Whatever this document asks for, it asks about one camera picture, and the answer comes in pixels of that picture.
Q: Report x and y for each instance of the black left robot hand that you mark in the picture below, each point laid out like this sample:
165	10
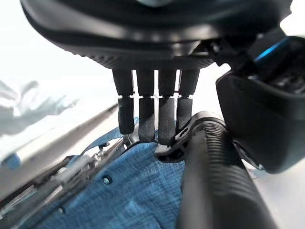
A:
147	35

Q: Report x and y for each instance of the black wheelchair brake lever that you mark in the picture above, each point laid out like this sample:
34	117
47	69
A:
172	152

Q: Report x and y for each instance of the white crumpled bed sheet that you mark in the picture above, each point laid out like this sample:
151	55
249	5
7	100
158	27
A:
28	105

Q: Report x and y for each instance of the blue fabric wheelchair backrest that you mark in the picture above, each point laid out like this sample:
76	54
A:
133	190

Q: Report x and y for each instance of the silver metal tube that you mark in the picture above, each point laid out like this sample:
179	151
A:
71	132

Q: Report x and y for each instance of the silver backrest rivet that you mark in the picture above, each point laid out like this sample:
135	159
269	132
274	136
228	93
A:
61	210
107	179

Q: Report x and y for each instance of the chrome wheelchair frame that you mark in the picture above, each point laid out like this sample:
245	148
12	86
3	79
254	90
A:
71	171

